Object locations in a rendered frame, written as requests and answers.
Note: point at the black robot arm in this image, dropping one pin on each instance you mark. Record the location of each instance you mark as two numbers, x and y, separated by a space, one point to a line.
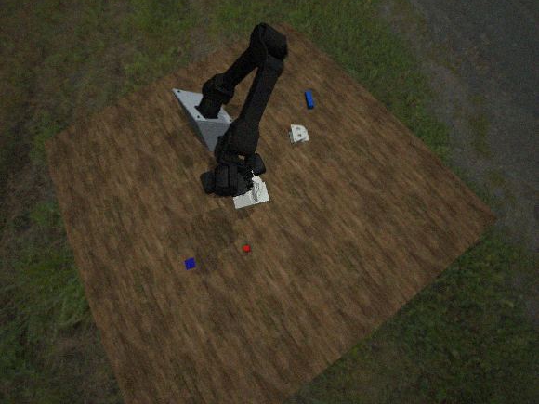
267 51

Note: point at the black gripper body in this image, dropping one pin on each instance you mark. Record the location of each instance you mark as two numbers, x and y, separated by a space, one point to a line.
257 166

